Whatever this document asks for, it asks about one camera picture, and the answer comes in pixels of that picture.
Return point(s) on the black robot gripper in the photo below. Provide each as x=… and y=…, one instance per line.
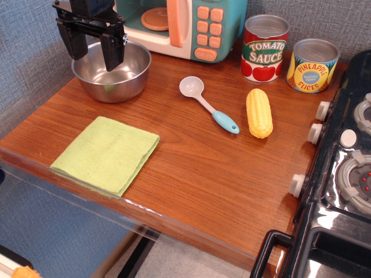
x=76, y=19

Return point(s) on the white spoon with teal handle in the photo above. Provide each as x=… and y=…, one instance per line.
x=193, y=87

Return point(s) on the stainless steel bowl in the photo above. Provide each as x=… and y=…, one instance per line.
x=123, y=83

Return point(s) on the pineapple slices can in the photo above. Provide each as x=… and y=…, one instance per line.
x=312, y=65

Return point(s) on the toy microwave teal and white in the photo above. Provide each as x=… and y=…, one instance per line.
x=202, y=31

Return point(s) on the orange plate inside microwave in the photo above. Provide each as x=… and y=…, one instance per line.
x=155, y=19

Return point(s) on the black toy stove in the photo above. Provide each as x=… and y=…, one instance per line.
x=331, y=236

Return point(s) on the white stove knob lower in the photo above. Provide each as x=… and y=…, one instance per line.
x=296, y=185

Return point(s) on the white stove knob middle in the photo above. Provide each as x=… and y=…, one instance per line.
x=314, y=133

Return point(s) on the yellow plastic corn cob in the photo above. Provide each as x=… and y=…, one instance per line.
x=259, y=114

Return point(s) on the orange object at bottom left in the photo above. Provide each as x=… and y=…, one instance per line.
x=25, y=272

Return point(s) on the tomato sauce can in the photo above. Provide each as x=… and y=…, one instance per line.
x=264, y=44

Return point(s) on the white stove knob upper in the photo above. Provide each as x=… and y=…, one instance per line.
x=322, y=110

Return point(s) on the clear acrylic table edge guard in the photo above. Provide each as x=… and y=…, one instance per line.
x=216, y=212

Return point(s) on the white stove knob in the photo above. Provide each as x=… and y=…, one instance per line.
x=296, y=185
x=322, y=110
x=314, y=133

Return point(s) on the yellow-green folded towel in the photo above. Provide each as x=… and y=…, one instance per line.
x=107, y=155

